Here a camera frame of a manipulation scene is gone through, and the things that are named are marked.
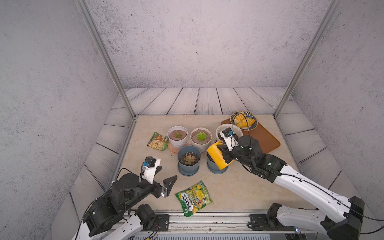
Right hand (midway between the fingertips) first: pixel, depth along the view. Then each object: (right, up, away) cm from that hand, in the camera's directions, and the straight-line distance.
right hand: (220, 144), depth 71 cm
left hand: (-22, -11, -10) cm, 26 cm away
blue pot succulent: (-15, -10, +16) cm, 24 cm away
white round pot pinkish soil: (-23, +2, +25) cm, 34 cm away
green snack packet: (-37, -2, +33) cm, 50 cm away
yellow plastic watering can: (-1, -5, +1) cm, 5 cm away
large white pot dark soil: (+14, +7, +25) cm, 29 cm away
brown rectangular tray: (+38, -2, +34) cm, 52 cm away
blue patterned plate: (+30, +17, +48) cm, 59 cm away
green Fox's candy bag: (-12, -29, +8) cm, 33 cm away
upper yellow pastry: (+21, +15, +42) cm, 49 cm away
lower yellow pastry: (+23, +11, +39) cm, 47 cm away
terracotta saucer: (-25, -7, +27) cm, 37 cm away
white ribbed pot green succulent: (-8, +2, +22) cm, 24 cm away
